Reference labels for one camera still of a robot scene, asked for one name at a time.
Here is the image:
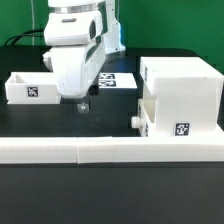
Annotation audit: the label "white marker sheet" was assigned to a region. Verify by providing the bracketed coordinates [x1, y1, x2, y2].
[99, 73, 137, 89]

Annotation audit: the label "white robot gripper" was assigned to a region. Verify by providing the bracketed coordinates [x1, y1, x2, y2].
[50, 42, 106, 113]

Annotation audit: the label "white drawer tray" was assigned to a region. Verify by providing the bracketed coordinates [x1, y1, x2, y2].
[131, 98, 156, 137]
[5, 72, 61, 104]

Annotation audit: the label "white L-shaped fence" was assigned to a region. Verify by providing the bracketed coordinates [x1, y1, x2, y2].
[0, 135, 224, 164]

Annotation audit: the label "black cables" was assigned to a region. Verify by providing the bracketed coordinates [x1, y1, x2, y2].
[3, 29, 46, 47]

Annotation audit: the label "white drawer cabinet box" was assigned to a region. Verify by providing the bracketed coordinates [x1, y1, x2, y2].
[140, 57, 224, 137]

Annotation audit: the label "white front drawer tray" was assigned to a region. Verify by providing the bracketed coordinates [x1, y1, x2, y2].
[131, 98, 156, 137]

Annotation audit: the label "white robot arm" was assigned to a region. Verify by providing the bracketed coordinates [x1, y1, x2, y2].
[43, 0, 125, 113]

